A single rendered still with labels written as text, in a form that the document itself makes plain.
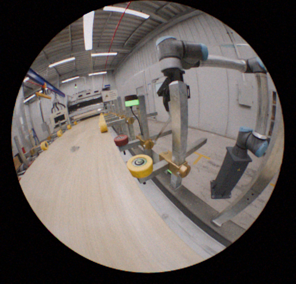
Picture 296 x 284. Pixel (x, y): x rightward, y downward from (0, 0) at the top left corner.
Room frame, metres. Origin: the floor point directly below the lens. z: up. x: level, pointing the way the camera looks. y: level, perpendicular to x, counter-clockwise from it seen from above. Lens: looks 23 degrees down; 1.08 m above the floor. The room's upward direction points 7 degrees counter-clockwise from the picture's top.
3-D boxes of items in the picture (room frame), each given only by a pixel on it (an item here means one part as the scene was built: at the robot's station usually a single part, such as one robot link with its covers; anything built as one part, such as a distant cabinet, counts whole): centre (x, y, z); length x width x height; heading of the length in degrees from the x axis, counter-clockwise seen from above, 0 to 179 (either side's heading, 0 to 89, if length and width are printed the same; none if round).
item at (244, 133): (0.40, -0.88, 0.79); 0.17 x 0.15 x 0.18; 171
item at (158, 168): (0.31, -0.14, 0.84); 0.44 x 0.03 x 0.04; 117
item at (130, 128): (0.69, 0.13, 0.89); 0.04 x 0.04 x 0.48; 27
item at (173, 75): (0.35, -0.13, 1.13); 0.09 x 0.08 x 0.12; 27
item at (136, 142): (0.53, -0.02, 0.84); 0.43 x 0.03 x 0.04; 117
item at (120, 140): (0.44, 0.15, 0.85); 0.08 x 0.08 x 0.11
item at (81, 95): (2.80, 1.80, 0.95); 1.65 x 0.70 x 1.90; 117
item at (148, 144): (0.48, 0.03, 0.85); 0.14 x 0.06 x 0.05; 27
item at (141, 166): (0.22, 0.04, 0.85); 0.08 x 0.08 x 0.11
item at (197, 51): (0.35, -0.24, 1.30); 0.12 x 0.12 x 0.09; 81
